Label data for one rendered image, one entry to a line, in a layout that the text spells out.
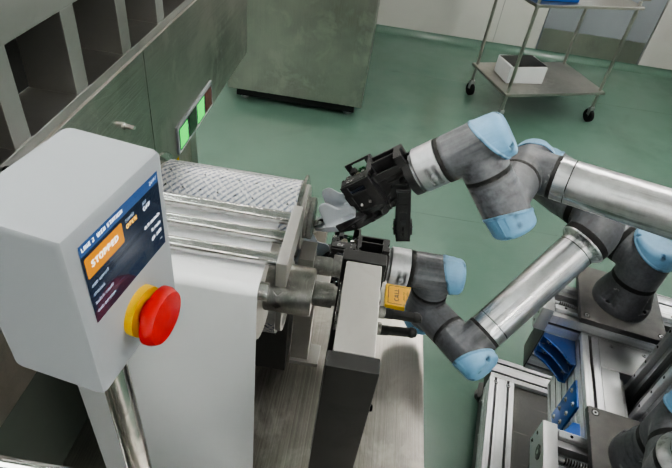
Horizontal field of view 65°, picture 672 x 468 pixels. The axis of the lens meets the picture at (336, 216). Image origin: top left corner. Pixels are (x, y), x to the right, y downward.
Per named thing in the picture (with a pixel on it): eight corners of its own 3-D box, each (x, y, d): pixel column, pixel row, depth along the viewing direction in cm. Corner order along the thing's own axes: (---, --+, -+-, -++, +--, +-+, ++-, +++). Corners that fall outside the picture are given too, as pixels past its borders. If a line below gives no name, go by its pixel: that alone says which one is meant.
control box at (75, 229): (135, 408, 25) (99, 256, 19) (14, 367, 26) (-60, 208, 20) (204, 303, 30) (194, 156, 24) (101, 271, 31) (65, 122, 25)
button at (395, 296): (412, 316, 125) (414, 309, 123) (383, 311, 125) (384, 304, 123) (412, 294, 130) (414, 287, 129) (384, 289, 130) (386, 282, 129)
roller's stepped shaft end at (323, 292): (356, 317, 68) (359, 301, 66) (310, 310, 68) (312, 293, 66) (358, 299, 71) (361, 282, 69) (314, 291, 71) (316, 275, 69)
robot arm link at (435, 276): (458, 307, 106) (469, 277, 101) (403, 298, 106) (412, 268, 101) (456, 279, 112) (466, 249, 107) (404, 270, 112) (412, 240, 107)
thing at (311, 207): (318, 189, 92) (317, 209, 98) (307, 188, 92) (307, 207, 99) (310, 228, 88) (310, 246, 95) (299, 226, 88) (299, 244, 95)
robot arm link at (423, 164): (451, 165, 89) (453, 193, 82) (426, 176, 91) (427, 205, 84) (430, 130, 85) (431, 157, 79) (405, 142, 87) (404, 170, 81)
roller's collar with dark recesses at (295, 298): (307, 327, 68) (311, 294, 64) (261, 319, 68) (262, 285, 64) (314, 291, 73) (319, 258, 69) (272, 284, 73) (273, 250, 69)
